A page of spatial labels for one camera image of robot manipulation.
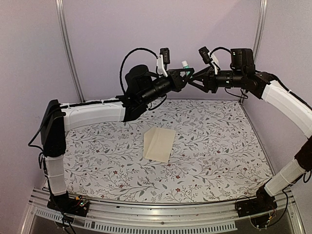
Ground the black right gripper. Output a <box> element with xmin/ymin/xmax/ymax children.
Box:
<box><xmin>188</xmin><ymin>66</ymin><xmax>245</xmax><ymax>93</ymax></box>

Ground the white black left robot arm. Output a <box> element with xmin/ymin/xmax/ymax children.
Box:
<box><xmin>38</xmin><ymin>64</ymin><xmax>195</xmax><ymax>212</ymax></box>

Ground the right aluminium frame post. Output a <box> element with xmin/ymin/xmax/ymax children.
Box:
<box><xmin>253</xmin><ymin>0</ymin><xmax>268</xmax><ymax>60</ymax></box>

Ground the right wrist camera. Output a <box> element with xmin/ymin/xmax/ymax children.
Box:
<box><xmin>198</xmin><ymin>46</ymin><xmax>220</xmax><ymax>75</ymax></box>

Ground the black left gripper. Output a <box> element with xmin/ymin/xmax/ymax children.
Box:
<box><xmin>141</xmin><ymin>68</ymin><xmax>195</xmax><ymax>106</ymax></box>

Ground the cream paper envelope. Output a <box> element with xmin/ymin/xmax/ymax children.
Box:
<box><xmin>143</xmin><ymin>127</ymin><xmax>176</xmax><ymax>163</ymax></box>

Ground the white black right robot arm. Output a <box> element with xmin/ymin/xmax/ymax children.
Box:
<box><xmin>188</xmin><ymin>47</ymin><xmax>312</xmax><ymax>213</ymax></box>

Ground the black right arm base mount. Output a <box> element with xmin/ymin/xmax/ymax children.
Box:
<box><xmin>234</xmin><ymin>189</ymin><xmax>277</xmax><ymax>229</ymax></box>

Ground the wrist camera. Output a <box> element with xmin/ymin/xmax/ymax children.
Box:
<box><xmin>198</xmin><ymin>46</ymin><xmax>220</xmax><ymax>75</ymax></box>
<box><xmin>156</xmin><ymin>48</ymin><xmax>170</xmax><ymax>77</ymax></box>

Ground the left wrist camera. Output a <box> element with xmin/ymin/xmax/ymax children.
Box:
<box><xmin>156</xmin><ymin>48</ymin><xmax>170</xmax><ymax>77</ymax></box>

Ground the green white glue stick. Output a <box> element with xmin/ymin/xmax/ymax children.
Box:
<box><xmin>181</xmin><ymin>60</ymin><xmax>193</xmax><ymax>80</ymax></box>

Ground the aluminium frame post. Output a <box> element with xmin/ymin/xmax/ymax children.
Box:
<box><xmin>253</xmin><ymin>0</ymin><xmax>268</xmax><ymax>60</ymax></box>
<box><xmin>55</xmin><ymin>0</ymin><xmax>85</xmax><ymax>102</ymax></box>

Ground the left aluminium frame post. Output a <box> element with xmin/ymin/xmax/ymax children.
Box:
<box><xmin>55</xmin><ymin>0</ymin><xmax>85</xmax><ymax>102</ymax></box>

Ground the floral patterned table mat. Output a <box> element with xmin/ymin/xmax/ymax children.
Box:
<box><xmin>63</xmin><ymin>100</ymin><xmax>273</xmax><ymax>203</ymax></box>

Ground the front aluminium rail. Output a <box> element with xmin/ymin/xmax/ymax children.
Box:
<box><xmin>20</xmin><ymin>189</ymin><xmax>308</xmax><ymax>234</ymax></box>

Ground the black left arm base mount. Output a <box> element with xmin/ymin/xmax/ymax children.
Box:
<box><xmin>47</xmin><ymin>192</ymin><xmax>90</xmax><ymax>217</ymax></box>

